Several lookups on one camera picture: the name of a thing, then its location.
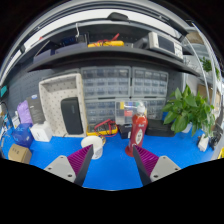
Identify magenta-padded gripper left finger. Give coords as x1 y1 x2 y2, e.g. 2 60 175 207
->
44 143 95 187

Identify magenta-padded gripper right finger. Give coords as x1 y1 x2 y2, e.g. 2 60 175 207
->
132 145 182 187

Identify red drink bottle white cap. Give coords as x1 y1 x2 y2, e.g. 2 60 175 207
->
125 102 149 158

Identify white cup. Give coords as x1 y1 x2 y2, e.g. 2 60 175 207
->
80 135 104 160

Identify flat black case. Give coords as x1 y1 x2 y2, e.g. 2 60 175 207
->
145 118 176 138

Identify small white box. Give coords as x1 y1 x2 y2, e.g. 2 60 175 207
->
29 121 54 143

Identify brown cardboard box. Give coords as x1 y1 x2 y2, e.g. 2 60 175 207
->
7 143 33 165

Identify small white adapter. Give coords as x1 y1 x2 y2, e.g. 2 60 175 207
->
197 133 210 153

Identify blue cardboard box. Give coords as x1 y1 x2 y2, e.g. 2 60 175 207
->
12 123 34 148

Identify black box white label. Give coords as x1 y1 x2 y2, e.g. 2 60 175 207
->
118 123 134 140

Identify yellow multimeter red leads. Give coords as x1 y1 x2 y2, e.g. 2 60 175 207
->
86 118 119 138

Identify grey small-parts drawer cabinet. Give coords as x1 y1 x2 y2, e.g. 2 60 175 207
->
131 66 170 99
80 65 132 100
84 99 117 126
146 98 167 121

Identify small black device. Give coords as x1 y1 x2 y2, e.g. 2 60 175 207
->
208 129 223 151

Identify potted green plant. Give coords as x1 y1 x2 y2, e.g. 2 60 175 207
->
161 83 217 138

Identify dark grey upright box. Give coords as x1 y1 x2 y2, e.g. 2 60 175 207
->
25 94 47 125

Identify purple plastic bag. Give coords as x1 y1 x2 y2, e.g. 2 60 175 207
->
16 99 34 126

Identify clear organiser box colourful parts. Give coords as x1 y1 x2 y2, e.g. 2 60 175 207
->
114 100 148 126

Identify white shelf unit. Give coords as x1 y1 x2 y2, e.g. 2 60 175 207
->
183 21 223 111

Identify black workbench shelf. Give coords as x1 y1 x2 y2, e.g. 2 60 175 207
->
25 45 201 78

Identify yellow meter on shelf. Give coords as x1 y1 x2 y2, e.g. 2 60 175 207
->
87 33 125 48

